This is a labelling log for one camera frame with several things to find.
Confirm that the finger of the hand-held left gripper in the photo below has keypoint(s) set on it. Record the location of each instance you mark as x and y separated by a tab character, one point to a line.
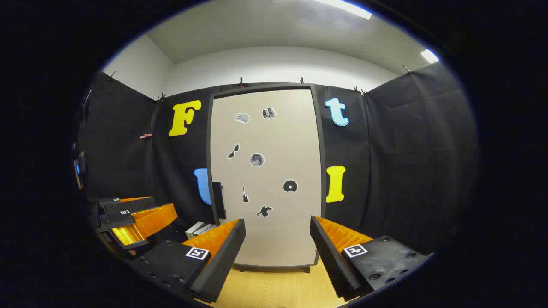
150	220
137	205

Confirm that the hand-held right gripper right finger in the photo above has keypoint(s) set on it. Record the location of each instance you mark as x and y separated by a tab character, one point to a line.
332	261

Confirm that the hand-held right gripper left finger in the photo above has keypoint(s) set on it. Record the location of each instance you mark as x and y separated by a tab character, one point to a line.
224	261

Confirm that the beige cabinet door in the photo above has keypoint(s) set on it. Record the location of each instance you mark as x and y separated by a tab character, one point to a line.
274	141

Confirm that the brown book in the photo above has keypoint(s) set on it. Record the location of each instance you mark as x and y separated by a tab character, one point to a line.
210	228
204	229

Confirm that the black backdrop cloth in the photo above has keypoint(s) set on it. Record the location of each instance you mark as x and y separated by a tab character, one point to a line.
406	149

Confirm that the small ceiling light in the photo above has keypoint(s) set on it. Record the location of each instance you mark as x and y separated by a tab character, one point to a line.
429	56

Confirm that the long ceiling light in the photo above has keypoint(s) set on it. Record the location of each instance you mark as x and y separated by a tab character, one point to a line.
344	8

